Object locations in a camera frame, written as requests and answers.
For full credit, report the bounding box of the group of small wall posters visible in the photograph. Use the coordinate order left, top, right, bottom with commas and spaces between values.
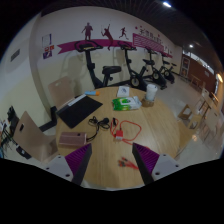
41, 33, 56, 60

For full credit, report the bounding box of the white booklet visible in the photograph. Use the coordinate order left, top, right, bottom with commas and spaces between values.
116, 85, 132, 98

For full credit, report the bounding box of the blue and orange tube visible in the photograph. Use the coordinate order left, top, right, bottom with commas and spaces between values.
84, 90, 100, 97

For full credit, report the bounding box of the group of wooden chairs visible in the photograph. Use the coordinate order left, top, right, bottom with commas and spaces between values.
176, 74, 224, 151

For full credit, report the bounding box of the black equipment pile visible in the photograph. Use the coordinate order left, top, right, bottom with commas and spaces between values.
5, 105, 19, 126

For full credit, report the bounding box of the group of black exercise bikes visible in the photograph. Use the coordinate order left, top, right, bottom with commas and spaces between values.
73, 39, 177, 92

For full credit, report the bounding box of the white cup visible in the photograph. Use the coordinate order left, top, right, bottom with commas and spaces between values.
145, 83, 158, 102

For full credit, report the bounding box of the grey wall vent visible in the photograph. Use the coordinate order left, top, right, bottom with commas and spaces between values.
9, 48, 22, 63

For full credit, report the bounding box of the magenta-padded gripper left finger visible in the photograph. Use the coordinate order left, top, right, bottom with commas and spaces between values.
42, 143, 93, 186

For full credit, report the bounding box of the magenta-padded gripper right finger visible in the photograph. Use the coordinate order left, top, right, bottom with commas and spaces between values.
131, 142, 184, 186

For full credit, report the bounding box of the brown coaster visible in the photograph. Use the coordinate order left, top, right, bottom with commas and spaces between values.
141, 98, 156, 108

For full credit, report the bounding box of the green wet wipes pack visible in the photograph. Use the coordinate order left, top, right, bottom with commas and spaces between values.
111, 95, 143, 112

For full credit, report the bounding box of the black power cable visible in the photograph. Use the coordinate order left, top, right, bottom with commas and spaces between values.
85, 115, 111, 142

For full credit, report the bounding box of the red charging cable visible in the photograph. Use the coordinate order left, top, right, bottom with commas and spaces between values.
109, 117, 143, 170

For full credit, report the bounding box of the black desk mat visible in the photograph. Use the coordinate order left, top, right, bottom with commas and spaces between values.
55, 95, 104, 130

